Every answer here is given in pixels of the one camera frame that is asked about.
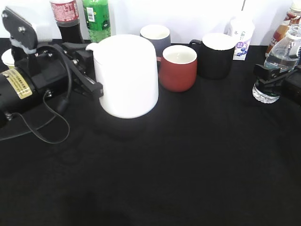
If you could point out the cola bottle red label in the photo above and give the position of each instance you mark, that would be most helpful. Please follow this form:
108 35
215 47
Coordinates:
66 15

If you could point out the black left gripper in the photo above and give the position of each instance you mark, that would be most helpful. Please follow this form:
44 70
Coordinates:
49 67

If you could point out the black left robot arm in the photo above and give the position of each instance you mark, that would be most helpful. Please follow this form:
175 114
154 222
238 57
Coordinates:
11 102

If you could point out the grey ceramic mug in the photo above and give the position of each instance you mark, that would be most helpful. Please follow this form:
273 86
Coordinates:
158 35

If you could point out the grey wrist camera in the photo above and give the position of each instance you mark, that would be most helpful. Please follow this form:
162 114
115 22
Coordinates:
27 28

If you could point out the brown tea bottle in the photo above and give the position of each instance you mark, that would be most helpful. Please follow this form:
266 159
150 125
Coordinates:
293 16

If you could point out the white milk carton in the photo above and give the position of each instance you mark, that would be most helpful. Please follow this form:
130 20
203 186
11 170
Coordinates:
241 29

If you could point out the white paper cup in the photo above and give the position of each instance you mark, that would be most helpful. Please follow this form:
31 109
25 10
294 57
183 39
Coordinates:
8 59

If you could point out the red ceramic mug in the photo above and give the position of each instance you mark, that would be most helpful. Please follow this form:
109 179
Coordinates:
178 68

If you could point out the white ceramic mug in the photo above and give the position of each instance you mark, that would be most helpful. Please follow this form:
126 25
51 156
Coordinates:
126 66

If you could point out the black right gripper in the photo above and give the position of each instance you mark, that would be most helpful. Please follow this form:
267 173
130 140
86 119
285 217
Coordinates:
291 86

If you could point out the green soda bottle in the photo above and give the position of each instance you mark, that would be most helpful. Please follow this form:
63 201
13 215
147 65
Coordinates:
97 18

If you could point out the black tablecloth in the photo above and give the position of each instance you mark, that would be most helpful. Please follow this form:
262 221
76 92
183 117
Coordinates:
211 156

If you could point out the black ceramic mug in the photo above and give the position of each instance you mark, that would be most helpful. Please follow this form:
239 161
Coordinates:
215 55

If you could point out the clear water bottle green label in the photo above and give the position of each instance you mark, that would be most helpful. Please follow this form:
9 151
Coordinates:
284 55

